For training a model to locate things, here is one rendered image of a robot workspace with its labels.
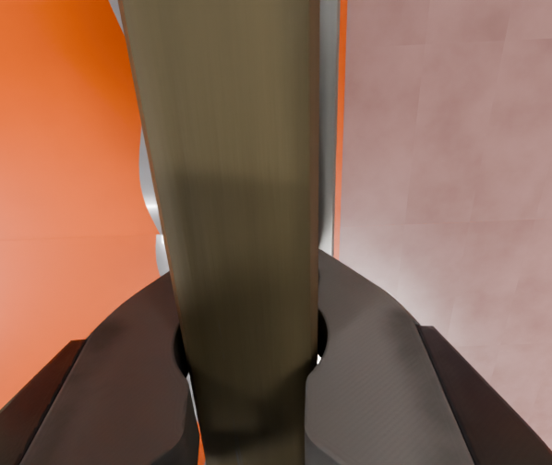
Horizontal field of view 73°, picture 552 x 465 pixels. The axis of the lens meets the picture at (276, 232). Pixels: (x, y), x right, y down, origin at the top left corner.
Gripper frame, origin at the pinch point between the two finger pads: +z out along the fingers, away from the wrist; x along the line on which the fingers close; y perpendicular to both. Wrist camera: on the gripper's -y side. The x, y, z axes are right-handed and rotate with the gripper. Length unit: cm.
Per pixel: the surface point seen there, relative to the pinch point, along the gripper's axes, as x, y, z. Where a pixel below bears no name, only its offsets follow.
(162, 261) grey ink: -5.0, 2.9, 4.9
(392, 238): 6.1, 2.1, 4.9
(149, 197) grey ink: -5.1, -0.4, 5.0
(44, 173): -9.4, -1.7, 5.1
